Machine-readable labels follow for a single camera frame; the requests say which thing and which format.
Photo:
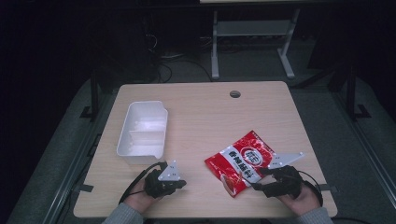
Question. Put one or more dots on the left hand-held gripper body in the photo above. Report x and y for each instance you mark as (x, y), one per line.
(169, 172)

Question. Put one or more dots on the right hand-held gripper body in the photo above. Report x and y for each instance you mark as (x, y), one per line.
(288, 180)

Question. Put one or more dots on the red seasoning packet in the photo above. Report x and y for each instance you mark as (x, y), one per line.
(239, 161)

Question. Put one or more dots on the person's right hand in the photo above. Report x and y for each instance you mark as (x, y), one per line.
(306, 200)

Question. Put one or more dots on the person's left hand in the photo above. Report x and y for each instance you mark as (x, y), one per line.
(140, 197)

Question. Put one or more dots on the white plastic bin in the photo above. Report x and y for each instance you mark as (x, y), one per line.
(143, 133)

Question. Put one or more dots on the black metal stand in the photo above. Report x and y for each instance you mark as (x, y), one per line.
(351, 93)
(94, 93)

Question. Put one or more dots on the white metal stand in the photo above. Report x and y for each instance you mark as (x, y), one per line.
(253, 28)

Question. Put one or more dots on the black table bracket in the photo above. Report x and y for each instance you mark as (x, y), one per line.
(328, 188)
(84, 188)

